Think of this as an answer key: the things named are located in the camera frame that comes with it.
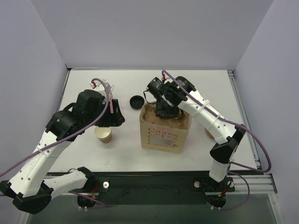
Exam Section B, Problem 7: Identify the pink and cream paper bag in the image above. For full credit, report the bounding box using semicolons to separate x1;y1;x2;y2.
139;103;192;154

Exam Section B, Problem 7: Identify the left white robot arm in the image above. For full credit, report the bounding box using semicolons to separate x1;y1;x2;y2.
0;90;125;214

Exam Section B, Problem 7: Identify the stack of black lids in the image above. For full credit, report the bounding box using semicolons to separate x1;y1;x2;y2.
129;95;145;110

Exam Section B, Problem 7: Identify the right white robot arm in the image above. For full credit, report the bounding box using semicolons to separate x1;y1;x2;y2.
146;76;245;190

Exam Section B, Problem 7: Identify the pink straw holder cup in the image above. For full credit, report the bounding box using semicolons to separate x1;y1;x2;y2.
109;92;114;114

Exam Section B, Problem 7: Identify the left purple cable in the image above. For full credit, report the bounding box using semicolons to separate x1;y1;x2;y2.
0;78;113;208

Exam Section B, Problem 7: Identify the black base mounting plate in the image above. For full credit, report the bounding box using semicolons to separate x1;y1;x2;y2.
76;171;235;205

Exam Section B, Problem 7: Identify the brown pulp cup carrier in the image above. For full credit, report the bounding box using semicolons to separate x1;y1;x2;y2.
205;130;214;139

